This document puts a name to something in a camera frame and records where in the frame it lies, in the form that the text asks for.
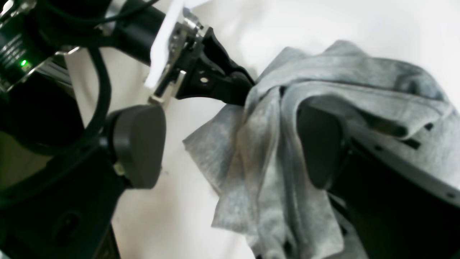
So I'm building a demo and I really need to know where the grey t-shirt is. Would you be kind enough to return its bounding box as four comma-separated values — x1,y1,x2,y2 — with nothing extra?
183,41,459,259

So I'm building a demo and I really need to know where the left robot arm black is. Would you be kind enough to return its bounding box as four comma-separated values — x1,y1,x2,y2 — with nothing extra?
1,0,254,156

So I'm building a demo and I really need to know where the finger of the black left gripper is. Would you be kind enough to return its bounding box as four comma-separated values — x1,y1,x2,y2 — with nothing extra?
176,27,255,106

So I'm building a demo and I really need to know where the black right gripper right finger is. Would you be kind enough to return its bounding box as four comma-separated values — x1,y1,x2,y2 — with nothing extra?
297,101,459,259

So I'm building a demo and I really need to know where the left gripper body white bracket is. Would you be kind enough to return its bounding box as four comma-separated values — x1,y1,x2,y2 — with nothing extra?
144,0,207,104

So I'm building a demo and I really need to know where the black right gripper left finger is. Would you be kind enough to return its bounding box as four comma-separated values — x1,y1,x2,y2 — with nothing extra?
1,104,166,259

